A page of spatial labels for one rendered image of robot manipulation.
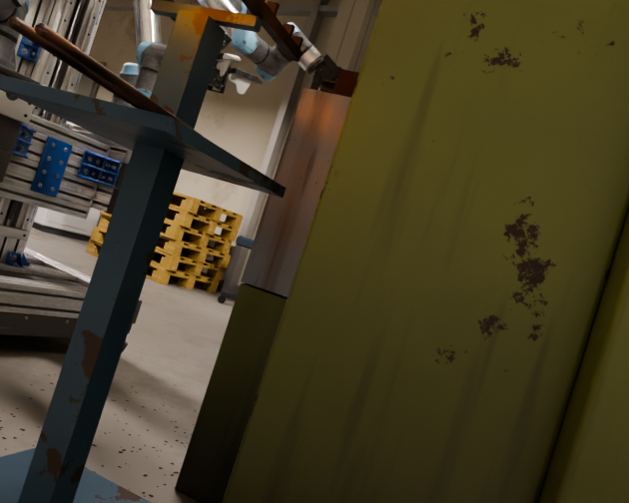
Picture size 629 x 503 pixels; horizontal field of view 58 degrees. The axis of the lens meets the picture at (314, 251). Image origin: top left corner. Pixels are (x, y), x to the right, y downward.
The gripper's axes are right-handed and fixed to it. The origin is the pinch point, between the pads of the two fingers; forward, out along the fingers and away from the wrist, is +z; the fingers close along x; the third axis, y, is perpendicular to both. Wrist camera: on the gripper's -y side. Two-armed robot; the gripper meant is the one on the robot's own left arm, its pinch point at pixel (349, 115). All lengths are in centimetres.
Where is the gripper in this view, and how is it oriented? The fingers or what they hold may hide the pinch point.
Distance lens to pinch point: 195.0
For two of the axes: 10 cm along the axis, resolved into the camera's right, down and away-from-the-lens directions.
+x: -1.3, -0.2, 9.9
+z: 6.7, 7.4, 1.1
